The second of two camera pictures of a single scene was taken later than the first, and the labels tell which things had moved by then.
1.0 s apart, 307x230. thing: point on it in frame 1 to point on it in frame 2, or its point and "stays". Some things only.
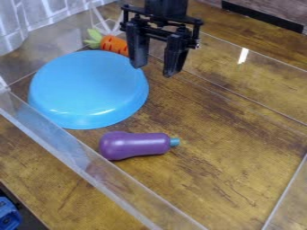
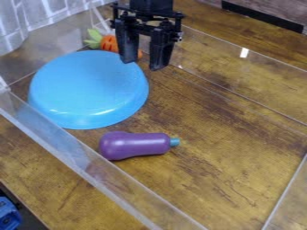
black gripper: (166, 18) to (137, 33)
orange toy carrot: (108, 42) stays
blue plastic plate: (88, 90) stays
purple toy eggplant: (122, 145) stays
